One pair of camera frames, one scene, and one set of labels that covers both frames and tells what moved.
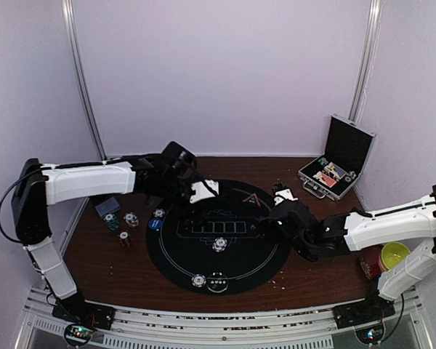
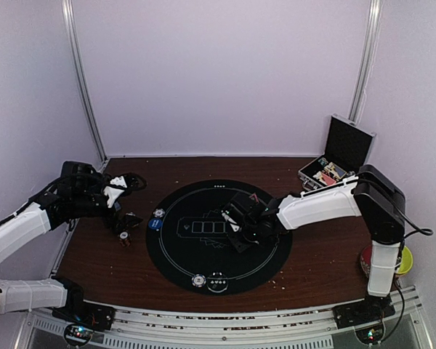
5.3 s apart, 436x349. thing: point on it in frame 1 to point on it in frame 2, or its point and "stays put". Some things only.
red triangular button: (252, 198) stays put
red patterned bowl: (370, 261) stays put
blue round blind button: (155, 223) stays put
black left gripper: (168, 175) to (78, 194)
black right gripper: (271, 222) to (239, 246)
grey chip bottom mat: (198, 281) stays put
